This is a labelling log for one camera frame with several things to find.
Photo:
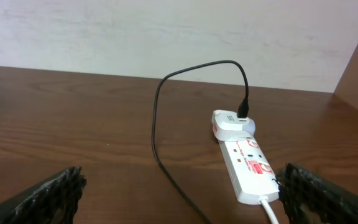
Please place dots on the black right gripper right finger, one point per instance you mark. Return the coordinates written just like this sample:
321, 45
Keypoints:
308, 198

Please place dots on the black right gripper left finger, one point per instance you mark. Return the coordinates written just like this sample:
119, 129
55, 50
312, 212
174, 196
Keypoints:
53, 200

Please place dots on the white usb charger adapter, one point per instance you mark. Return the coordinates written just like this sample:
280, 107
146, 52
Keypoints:
228, 127

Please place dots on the white power strip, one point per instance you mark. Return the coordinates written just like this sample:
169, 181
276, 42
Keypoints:
251, 175

